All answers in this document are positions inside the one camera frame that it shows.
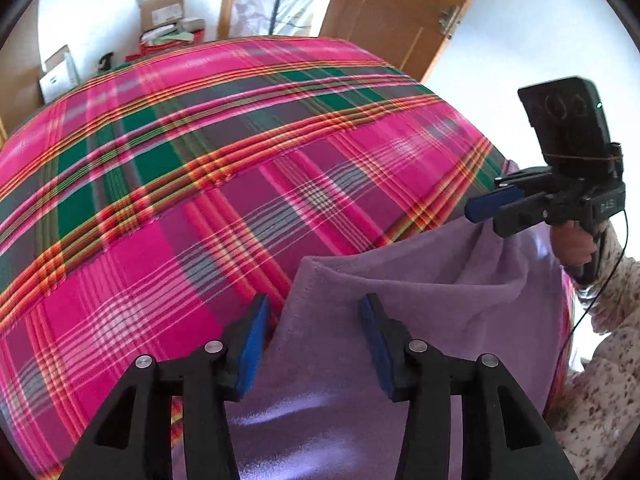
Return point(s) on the wooden door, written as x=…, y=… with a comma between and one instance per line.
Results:
x=403, y=33

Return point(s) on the wooden wardrobe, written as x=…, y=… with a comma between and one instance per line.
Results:
x=21, y=71

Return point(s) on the cardboard box with label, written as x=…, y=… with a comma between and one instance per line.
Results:
x=158, y=13

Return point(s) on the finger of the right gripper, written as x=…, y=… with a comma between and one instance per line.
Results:
x=520, y=215
x=481, y=208

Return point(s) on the pink plaid bed cover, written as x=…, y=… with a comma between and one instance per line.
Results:
x=142, y=212

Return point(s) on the white small box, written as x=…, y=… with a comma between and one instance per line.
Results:
x=60, y=75

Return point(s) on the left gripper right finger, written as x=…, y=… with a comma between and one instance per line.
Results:
x=503, y=435

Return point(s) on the person's right hand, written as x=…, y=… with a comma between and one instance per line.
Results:
x=571, y=244

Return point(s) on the metal door handle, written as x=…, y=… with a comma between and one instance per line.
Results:
x=448, y=20

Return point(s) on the floral sleeve forearm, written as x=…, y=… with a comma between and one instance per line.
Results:
x=597, y=412

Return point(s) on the black spray bottle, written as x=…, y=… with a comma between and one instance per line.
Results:
x=105, y=63

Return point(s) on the purple fleece garment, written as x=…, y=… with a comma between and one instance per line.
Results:
x=316, y=409

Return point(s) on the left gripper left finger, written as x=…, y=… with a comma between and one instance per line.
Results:
x=130, y=436

